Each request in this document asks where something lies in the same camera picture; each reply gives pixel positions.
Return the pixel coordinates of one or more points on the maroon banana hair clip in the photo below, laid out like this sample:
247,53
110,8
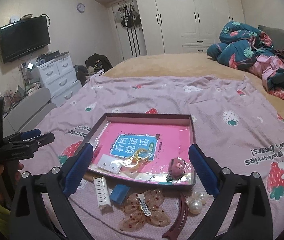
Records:
175,230

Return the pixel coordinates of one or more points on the grey chair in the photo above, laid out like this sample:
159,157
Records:
28,113

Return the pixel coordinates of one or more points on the pile of dark clothes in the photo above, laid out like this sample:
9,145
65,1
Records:
95,64

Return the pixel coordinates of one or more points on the white hair claw clip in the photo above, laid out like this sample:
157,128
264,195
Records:
102,193

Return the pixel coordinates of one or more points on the blue square eraser block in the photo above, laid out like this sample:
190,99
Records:
119,193

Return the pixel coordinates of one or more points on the white drawer cabinet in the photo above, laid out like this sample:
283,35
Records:
59,76

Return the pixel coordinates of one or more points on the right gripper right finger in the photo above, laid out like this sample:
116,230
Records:
252,218

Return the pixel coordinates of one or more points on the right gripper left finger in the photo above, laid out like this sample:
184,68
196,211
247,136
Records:
29,218

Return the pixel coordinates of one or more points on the teal floral quilt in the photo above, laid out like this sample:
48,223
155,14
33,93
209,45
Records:
240,45

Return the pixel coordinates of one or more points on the pink pajama clothes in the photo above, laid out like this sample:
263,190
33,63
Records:
268,68

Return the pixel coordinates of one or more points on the tan bed sheet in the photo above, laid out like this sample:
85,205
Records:
187,65

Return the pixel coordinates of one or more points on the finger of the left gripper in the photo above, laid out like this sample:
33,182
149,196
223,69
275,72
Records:
30,134
15,144

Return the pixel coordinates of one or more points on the dark cardboard box tray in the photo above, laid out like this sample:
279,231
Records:
170,119

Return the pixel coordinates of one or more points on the pink book in tray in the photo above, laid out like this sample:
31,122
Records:
145,150

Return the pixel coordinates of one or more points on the wall mounted black television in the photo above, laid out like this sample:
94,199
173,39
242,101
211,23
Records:
23,37

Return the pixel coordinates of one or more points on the hanging black bags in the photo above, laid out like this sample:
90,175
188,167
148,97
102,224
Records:
127,21

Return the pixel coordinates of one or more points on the white wardrobe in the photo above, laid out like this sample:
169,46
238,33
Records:
183,26

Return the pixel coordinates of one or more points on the round wall clock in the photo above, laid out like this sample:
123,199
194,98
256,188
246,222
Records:
80,8

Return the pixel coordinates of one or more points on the pink strawberry blanket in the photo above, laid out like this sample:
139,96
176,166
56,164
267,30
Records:
234,123

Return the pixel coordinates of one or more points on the beige dotted mesh bow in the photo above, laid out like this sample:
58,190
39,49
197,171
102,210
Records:
140,209

